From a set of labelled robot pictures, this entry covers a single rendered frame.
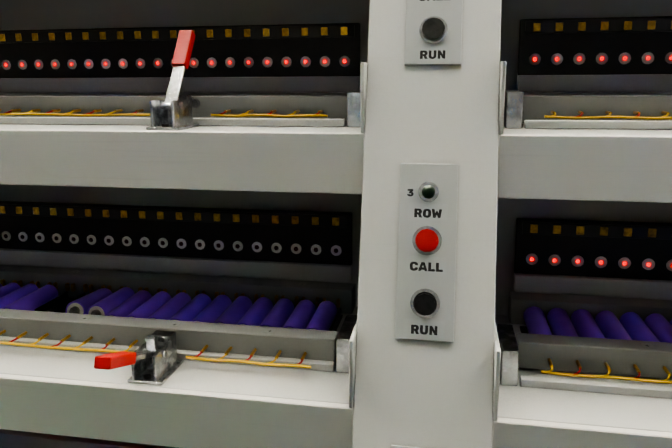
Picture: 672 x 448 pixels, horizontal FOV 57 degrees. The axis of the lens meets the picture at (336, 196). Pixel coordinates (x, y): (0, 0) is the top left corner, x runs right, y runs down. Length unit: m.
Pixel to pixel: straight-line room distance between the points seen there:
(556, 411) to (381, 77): 0.26
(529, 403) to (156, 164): 0.33
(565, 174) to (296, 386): 0.25
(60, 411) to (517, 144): 0.39
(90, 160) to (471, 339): 0.32
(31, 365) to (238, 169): 0.23
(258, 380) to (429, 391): 0.13
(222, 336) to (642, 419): 0.31
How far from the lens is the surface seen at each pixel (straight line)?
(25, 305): 0.65
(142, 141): 0.50
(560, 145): 0.45
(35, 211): 0.74
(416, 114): 0.45
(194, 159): 0.48
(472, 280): 0.43
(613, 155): 0.46
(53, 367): 0.55
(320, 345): 0.50
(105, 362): 0.44
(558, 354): 0.51
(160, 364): 0.50
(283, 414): 0.46
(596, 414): 0.48
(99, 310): 0.60
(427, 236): 0.43
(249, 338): 0.51
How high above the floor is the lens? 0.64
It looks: 5 degrees up
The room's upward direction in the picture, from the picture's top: 3 degrees clockwise
